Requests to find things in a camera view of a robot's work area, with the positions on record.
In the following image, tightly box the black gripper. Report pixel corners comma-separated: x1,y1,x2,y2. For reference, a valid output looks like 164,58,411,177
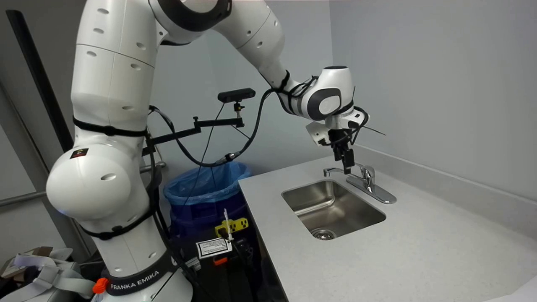
329,128,354,174

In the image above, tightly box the chrome sink faucet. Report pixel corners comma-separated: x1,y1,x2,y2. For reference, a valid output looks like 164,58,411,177
322,165,396,204

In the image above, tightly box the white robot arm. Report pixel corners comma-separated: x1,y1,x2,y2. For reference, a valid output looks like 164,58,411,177
45,0,367,302

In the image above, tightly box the stainless steel sink basin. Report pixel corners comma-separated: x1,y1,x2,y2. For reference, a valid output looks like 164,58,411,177
282,180,386,239

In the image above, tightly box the yellow black tool on cart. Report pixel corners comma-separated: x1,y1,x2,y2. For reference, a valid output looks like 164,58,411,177
215,211,250,239

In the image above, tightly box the blue lined trash bin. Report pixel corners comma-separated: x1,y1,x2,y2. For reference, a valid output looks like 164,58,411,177
163,160,250,237

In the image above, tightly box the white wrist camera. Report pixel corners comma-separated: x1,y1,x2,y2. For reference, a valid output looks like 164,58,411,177
305,122,330,145

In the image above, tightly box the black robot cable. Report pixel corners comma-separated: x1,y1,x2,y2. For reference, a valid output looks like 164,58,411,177
147,85,292,169

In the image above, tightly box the black side camera on arm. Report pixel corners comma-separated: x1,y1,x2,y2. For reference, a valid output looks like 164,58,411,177
142,86,255,154

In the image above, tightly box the grey bag with straps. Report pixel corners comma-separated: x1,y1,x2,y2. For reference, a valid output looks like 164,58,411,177
0,246,94,302

